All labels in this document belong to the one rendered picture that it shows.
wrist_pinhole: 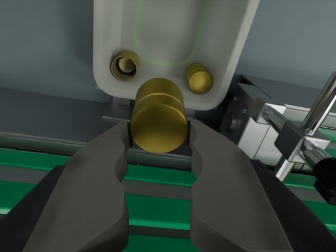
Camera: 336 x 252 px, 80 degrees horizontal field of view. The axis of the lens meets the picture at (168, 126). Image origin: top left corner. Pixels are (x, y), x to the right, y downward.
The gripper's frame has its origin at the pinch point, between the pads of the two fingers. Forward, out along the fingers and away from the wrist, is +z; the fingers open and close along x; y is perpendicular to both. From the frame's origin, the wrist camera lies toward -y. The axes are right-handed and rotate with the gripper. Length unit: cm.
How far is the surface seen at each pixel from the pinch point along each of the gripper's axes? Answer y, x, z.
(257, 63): 2.1, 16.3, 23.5
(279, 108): 3.0, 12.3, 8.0
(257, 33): -2.5, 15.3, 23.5
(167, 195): 12.9, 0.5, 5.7
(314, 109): 0.7, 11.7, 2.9
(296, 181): 13.9, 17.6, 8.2
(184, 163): 12.2, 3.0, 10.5
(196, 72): 1.7, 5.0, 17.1
